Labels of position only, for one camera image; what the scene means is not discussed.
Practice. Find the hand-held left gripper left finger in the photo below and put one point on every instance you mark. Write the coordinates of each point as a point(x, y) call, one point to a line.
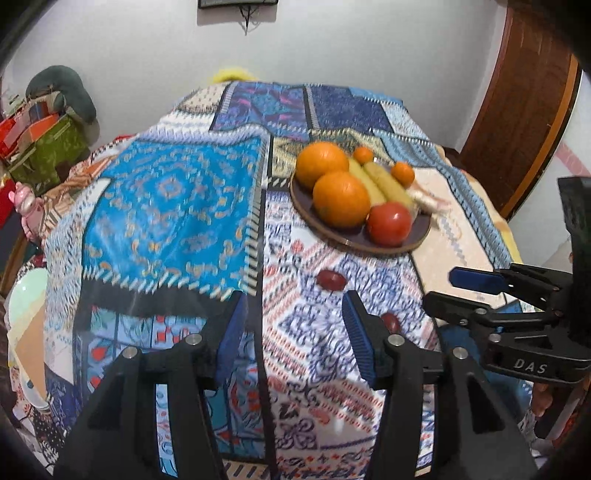
point(231, 332)

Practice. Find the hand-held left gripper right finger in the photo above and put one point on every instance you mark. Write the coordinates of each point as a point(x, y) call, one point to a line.
point(358, 337)

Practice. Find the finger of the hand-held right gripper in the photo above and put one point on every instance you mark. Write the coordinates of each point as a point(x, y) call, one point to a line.
point(461, 307)
point(475, 279)

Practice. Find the dark red jujube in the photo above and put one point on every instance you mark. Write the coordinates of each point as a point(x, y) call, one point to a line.
point(391, 322)
point(330, 280)

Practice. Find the peeled pomelo piece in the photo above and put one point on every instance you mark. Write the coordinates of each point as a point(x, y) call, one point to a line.
point(429, 199)

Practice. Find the brown round plate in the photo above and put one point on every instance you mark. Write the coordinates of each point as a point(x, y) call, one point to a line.
point(346, 237)

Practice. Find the red tomato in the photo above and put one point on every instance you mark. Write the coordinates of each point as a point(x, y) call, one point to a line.
point(389, 224)

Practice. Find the small tangerine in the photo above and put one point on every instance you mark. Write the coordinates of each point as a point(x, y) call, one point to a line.
point(363, 155)
point(403, 173)

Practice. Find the large orange with sticker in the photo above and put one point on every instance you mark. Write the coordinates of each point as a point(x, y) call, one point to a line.
point(341, 199)

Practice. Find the person's right hand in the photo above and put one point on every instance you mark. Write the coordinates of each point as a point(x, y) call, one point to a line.
point(540, 404)

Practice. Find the patchwork printed blanket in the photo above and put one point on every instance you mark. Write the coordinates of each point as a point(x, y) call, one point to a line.
point(175, 207)

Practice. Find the white sliding wardrobe door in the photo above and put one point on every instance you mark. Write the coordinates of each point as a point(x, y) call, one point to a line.
point(558, 152)

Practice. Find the brown wooden door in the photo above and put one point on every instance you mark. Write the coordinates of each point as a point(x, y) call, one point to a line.
point(512, 106)

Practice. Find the mint green plate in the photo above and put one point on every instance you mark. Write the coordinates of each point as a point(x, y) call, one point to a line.
point(27, 295)

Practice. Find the orange striped quilt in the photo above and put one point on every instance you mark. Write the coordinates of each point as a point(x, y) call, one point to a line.
point(78, 177)

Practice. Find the pink toy figure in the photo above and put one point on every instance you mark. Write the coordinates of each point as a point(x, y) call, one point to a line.
point(30, 210)

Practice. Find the green gift bag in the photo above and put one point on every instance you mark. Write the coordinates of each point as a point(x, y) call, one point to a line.
point(51, 152)

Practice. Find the yellow foam cushion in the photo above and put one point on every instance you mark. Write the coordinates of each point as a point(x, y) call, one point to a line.
point(231, 74)

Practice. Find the red low box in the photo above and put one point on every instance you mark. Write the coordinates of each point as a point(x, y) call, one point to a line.
point(7, 198)

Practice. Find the orange flat box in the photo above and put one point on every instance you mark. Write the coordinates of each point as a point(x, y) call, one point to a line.
point(39, 127)

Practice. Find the red gift box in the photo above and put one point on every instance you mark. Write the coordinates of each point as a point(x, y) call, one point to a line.
point(8, 136)

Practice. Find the small black wall monitor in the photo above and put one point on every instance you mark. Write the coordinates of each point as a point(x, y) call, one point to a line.
point(238, 3)

